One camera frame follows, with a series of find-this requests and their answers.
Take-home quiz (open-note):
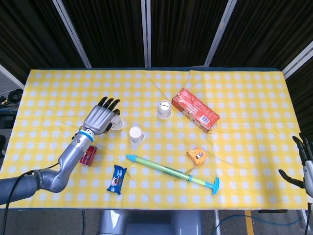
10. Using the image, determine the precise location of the grey robot torso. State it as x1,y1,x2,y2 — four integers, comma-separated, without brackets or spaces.
97,210,203,235

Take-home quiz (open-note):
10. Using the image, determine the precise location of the black floor cable bundle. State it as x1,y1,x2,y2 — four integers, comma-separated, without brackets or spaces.
0,88,24,106

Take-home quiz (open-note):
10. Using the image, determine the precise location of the red soda can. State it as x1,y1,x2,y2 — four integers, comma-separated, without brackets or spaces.
79,145,98,167

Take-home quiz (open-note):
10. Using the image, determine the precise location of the blue floor cable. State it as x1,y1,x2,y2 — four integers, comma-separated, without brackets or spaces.
215,212,304,235

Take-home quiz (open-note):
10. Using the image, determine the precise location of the white paper cup blue flower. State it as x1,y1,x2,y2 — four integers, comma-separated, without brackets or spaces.
129,126,145,146

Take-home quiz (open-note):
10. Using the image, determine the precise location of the orange tape measure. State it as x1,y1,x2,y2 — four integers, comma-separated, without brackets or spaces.
175,147,207,183

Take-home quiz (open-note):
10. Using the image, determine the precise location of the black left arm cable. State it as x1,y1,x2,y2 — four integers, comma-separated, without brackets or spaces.
3,164,61,235

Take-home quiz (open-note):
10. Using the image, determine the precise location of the blue cookie pack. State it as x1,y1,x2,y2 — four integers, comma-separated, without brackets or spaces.
106,164,128,195

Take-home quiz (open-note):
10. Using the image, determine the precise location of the white paper cup black-lined base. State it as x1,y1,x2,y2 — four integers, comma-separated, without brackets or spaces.
156,100,173,120

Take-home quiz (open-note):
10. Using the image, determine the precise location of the white paper cup green flower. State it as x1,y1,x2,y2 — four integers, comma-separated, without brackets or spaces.
109,115,125,131

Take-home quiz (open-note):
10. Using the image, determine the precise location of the orange snack box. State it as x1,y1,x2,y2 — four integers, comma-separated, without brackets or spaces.
171,88,220,134

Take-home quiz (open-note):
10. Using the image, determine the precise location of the green blue water pump toy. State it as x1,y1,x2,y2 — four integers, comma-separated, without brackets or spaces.
126,154,220,196

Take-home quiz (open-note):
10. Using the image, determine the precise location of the yellow white checkered tablecloth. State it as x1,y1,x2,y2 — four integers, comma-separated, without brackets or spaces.
0,69,309,211

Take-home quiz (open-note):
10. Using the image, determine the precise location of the white metal partition post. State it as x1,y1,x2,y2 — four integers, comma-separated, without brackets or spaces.
141,0,152,68
0,64,25,90
283,40,313,79
52,0,92,69
204,0,236,67

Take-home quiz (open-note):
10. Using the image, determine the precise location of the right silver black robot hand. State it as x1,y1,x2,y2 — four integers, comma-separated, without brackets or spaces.
278,133,313,198

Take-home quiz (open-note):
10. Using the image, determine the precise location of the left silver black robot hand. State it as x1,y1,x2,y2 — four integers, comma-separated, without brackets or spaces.
82,96,121,135

